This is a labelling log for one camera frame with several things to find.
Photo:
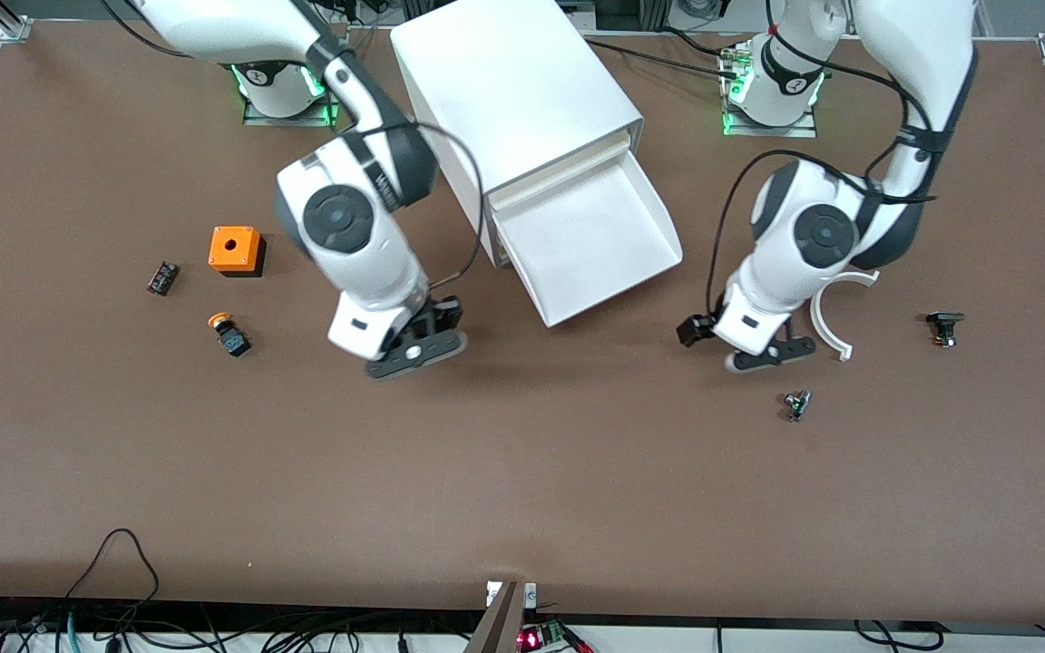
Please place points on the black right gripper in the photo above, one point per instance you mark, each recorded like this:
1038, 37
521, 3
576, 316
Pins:
444, 313

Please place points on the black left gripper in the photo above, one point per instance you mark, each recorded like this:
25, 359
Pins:
694, 331

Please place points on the white sliding drawer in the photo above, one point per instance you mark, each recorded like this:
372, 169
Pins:
595, 236

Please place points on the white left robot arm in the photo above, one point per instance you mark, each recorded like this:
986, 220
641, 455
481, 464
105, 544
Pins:
786, 263

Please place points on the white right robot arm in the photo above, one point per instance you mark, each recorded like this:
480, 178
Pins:
368, 263

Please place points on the narrow white drawer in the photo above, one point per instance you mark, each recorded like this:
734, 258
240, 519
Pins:
559, 172

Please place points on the orange cap push button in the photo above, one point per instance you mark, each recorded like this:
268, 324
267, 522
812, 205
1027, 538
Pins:
230, 337

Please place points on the white drawer cabinet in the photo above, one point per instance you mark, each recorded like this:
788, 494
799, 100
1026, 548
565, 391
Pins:
504, 91

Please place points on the chrome T pipe fitting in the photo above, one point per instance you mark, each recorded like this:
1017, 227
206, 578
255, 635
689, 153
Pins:
796, 405

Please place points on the orange box with hole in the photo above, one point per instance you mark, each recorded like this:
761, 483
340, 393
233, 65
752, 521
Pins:
234, 249

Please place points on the small black red module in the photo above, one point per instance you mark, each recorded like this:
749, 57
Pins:
162, 278

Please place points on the green circuit board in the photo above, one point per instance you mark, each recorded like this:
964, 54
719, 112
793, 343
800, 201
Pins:
541, 635

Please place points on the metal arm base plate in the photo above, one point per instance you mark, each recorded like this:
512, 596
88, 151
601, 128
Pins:
795, 130
287, 118

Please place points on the black flat cap switch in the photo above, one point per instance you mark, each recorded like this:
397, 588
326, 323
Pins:
944, 319

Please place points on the white metal bracket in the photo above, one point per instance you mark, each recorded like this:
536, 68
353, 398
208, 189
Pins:
531, 594

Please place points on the brown wedge post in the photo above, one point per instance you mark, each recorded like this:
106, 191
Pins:
497, 626

